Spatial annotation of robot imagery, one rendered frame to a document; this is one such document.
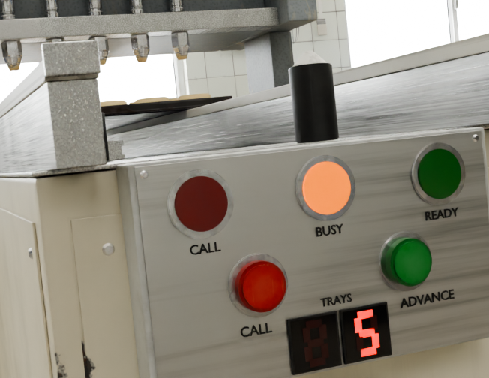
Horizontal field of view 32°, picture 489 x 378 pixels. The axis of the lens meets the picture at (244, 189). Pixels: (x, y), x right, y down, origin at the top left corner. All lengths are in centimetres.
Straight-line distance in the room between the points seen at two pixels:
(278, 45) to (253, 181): 93
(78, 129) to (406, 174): 21
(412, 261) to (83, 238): 20
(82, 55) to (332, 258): 19
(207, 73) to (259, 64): 300
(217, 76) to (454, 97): 387
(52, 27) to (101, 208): 76
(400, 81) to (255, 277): 25
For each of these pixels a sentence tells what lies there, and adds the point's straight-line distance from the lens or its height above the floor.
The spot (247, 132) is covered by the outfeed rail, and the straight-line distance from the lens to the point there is 101.
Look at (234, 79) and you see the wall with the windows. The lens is 449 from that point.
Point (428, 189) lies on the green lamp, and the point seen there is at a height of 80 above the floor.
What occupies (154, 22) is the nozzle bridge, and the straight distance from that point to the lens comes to 129.
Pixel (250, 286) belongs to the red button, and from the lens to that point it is 50.
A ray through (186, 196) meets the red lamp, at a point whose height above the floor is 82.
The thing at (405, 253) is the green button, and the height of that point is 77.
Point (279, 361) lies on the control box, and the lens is 52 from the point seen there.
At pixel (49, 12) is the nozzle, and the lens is 128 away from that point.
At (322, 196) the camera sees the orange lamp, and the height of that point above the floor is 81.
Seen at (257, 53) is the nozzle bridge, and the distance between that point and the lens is 147.
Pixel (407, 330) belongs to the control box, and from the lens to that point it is 56.
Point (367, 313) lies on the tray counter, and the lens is 54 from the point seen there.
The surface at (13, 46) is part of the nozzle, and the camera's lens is 126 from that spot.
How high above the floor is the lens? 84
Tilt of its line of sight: 3 degrees down
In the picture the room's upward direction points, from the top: 6 degrees counter-clockwise
